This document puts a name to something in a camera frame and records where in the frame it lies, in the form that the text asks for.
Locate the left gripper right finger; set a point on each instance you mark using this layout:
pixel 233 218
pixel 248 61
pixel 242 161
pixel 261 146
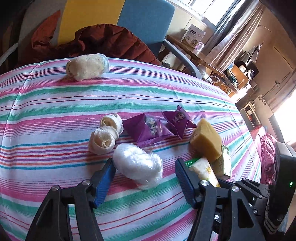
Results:
pixel 225 210

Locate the green carton box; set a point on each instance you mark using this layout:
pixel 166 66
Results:
pixel 222 166

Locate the green tissue pack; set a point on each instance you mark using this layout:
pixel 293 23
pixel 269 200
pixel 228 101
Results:
pixel 203 169

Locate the yellow sponge block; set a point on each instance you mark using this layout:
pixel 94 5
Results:
pixel 206 141

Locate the white plastic bundle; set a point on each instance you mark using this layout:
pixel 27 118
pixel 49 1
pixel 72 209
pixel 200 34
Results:
pixel 144 167

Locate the white sock front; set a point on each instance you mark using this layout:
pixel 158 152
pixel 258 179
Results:
pixel 102 140

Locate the white sock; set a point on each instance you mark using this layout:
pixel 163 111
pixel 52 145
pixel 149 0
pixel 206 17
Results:
pixel 102 140
pixel 113 120

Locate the purple snack packet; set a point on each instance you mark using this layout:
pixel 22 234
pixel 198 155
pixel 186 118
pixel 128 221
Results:
pixel 146 129
pixel 178 121

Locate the cream sock pair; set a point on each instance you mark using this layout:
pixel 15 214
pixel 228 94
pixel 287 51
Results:
pixel 87 66

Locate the striped pink green bedsheet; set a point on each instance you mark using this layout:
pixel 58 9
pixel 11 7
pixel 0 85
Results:
pixel 46 122

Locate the wooden side table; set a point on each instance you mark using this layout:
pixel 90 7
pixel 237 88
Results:
pixel 200 61

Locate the brown curtain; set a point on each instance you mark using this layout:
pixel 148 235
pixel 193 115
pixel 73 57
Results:
pixel 233 33

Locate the white appliance box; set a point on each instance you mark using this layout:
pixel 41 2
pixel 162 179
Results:
pixel 192 36

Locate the dark red jacket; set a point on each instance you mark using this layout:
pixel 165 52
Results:
pixel 108 39

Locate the grey yellow blue armchair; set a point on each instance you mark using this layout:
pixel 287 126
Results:
pixel 148 20

